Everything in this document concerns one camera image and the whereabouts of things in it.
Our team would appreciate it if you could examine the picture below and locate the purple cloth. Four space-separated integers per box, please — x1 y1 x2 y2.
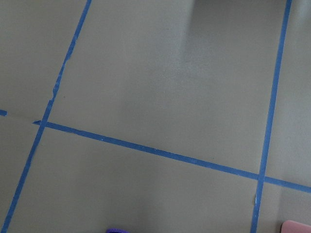
106 228 129 233

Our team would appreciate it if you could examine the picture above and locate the pink plastic bin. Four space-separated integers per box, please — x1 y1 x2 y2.
281 220 311 233

